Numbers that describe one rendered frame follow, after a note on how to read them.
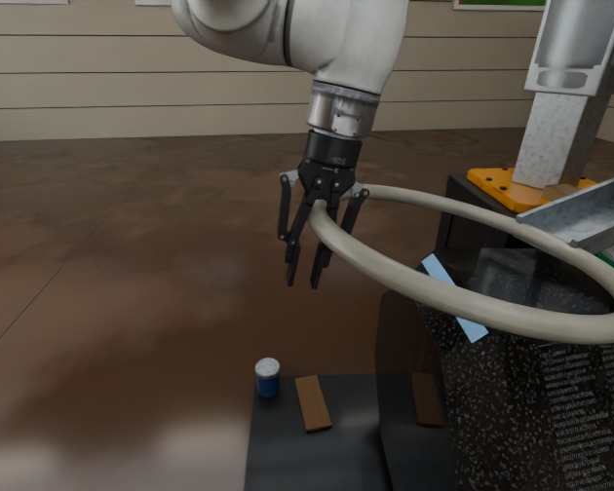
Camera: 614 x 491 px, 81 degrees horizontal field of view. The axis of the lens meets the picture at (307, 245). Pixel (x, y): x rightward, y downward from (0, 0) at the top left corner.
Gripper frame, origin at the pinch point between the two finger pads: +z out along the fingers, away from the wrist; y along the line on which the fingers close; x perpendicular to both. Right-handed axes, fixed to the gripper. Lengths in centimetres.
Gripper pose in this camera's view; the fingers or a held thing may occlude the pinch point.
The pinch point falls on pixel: (305, 265)
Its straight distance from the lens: 56.8
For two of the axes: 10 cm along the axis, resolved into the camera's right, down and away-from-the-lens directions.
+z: -2.1, 9.0, 3.9
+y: 9.7, 1.3, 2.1
